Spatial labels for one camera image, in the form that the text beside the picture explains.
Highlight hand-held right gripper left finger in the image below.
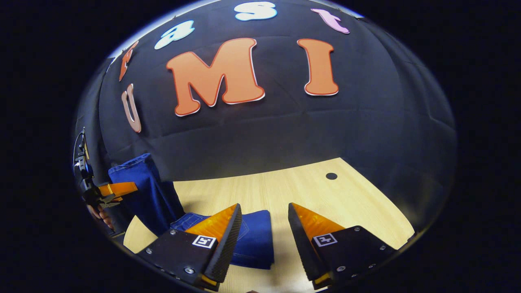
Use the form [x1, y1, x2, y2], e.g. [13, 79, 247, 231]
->
[136, 203, 243, 292]

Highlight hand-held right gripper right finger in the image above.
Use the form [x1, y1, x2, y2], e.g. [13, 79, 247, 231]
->
[288, 202, 398, 291]

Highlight blue denim jeans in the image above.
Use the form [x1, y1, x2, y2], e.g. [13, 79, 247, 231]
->
[108, 153, 275, 270]

